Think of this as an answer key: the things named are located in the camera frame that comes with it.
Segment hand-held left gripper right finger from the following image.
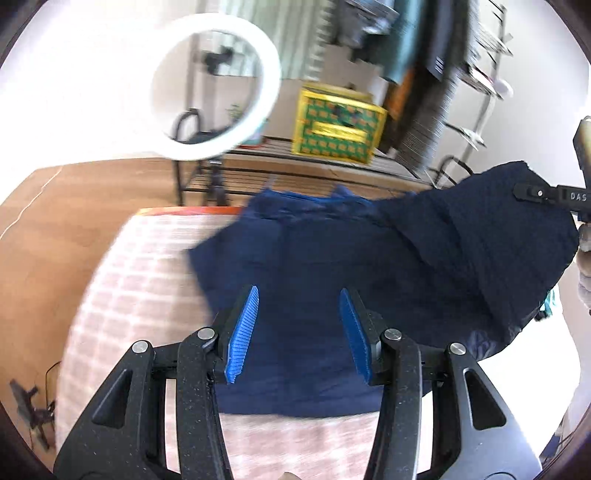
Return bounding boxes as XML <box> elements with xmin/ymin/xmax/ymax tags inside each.
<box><xmin>339</xmin><ymin>288</ymin><xmax>541</xmax><ymax>480</ymax></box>

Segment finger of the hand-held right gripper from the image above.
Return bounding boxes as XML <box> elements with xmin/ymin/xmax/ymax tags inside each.
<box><xmin>514</xmin><ymin>181</ymin><xmax>591</xmax><ymax>205</ymax></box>

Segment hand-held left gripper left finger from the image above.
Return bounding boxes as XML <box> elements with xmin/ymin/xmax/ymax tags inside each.
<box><xmin>54</xmin><ymin>285</ymin><xmax>260</xmax><ymax>480</ymax></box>

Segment navy quilted puffer jacket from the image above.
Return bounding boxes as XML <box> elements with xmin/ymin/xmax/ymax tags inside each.
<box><xmin>187</xmin><ymin>161</ymin><xmax>580</xmax><ymax>416</ymax></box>

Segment folded clothes on shelf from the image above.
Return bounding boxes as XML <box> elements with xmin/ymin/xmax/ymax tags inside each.
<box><xmin>462</xmin><ymin>60</ymin><xmax>506</xmax><ymax>100</ymax></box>

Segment black metal clothes rack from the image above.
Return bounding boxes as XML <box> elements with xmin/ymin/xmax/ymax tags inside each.
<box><xmin>171</xmin><ymin>0</ymin><xmax>515</xmax><ymax>208</ymax></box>

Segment light blue garment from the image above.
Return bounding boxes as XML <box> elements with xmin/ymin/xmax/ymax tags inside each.
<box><xmin>536</xmin><ymin>286</ymin><xmax>560</xmax><ymax>324</ymax></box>

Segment brown hanging garment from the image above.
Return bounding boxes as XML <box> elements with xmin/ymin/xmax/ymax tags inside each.
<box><xmin>385</xmin><ymin>60</ymin><xmax>419</xmax><ymax>125</ymax></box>

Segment black coat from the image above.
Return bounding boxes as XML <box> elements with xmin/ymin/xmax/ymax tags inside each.
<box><xmin>425</xmin><ymin>0</ymin><xmax>469</xmax><ymax>81</ymax></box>

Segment yellow green patterned box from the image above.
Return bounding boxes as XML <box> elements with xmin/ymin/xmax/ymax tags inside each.
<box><xmin>291</xmin><ymin>82</ymin><xmax>389</xmax><ymax>165</ymax></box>

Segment teal jacket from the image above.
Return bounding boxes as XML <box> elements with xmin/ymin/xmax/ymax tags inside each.
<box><xmin>381</xmin><ymin>0</ymin><xmax>428</xmax><ymax>84</ymax></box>

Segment small potted plant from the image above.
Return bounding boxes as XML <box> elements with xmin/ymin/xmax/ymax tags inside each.
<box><xmin>226</xmin><ymin>104</ymin><xmax>269</xmax><ymax>146</ymax></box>

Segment black tripod stand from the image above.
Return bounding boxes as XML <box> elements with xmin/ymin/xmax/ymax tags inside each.
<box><xmin>9</xmin><ymin>360</ymin><xmax>62</xmax><ymax>450</ymax></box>

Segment blue denim jacket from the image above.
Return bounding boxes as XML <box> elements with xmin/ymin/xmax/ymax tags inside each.
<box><xmin>339</xmin><ymin>0</ymin><xmax>402</xmax><ymax>35</ymax></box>

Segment green striped white cloth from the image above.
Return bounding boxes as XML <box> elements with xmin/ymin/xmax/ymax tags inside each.
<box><xmin>217</xmin><ymin>0</ymin><xmax>333</xmax><ymax>81</ymax></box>

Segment white ring light on stand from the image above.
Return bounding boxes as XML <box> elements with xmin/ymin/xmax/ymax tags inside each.
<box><xmin>150</xmin><ymin>14</ymin><xmax>283</xmax><ymax>206</ymax></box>

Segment thin floor cable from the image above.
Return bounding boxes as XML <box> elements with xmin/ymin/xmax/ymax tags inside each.
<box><xmin>0</xmin><ymin>166</ymin><xmax>63</xmax><ymax>241</ymax></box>

